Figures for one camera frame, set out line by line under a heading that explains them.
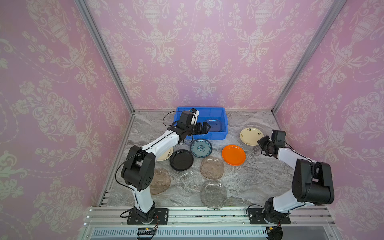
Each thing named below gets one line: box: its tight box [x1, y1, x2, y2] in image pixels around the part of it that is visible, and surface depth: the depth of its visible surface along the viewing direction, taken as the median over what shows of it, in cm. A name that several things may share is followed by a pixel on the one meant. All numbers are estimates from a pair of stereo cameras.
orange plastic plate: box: [222, 144, 246, 166], surface depth 97 cm
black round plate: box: [169, 149, 194, 171], surface depth 95 cm
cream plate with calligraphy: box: [239, 127, 265, 146], surface depth 103 cm
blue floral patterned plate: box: [190, 139, 213, 158], surface depth 102 cm
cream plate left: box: [156, 147, 174, 161], surface depth 97 cm
